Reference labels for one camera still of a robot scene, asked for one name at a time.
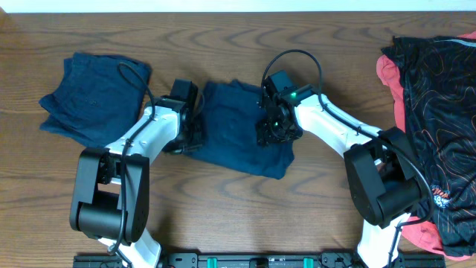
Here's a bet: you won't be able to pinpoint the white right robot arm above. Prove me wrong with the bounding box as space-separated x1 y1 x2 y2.
257 85 431 267

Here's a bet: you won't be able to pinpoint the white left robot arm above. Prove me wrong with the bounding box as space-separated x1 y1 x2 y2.
69 96 198 267

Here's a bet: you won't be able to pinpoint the folded navy blue shorts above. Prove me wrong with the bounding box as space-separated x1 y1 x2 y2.
39 52 152 147

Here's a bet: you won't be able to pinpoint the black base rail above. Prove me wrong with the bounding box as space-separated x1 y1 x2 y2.
72 251 447 268

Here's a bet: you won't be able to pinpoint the navy blue shorts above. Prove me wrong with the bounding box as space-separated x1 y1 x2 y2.
187 80 295 179
39 52 152 147

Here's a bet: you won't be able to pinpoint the red garment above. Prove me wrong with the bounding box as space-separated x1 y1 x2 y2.
375 31 476 261

